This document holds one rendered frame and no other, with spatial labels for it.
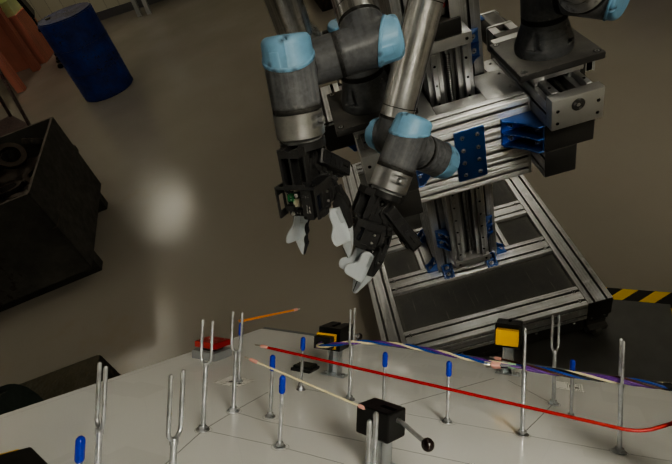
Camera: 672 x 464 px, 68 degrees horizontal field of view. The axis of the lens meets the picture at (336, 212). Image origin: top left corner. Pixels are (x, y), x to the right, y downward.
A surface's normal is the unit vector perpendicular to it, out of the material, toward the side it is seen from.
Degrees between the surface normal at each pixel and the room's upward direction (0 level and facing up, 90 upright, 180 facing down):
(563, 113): 90
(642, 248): 0
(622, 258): 0
